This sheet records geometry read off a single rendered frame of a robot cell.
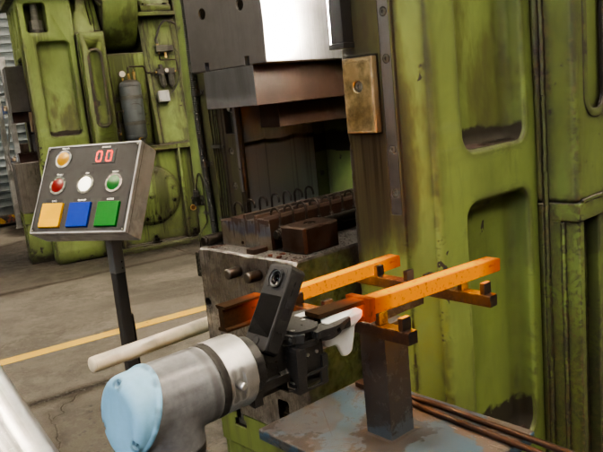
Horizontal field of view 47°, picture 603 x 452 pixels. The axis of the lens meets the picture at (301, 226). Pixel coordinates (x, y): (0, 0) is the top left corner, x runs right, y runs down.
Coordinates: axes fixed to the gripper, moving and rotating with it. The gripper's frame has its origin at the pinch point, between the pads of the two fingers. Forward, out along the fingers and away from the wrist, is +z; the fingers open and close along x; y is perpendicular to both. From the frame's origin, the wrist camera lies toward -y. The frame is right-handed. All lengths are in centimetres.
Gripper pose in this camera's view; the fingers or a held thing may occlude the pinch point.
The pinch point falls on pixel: (350, 307)
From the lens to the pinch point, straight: 99.5
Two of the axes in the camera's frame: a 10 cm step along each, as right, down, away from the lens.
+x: 6.8, 0.9, -7.3
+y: 0.8, 9.8, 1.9
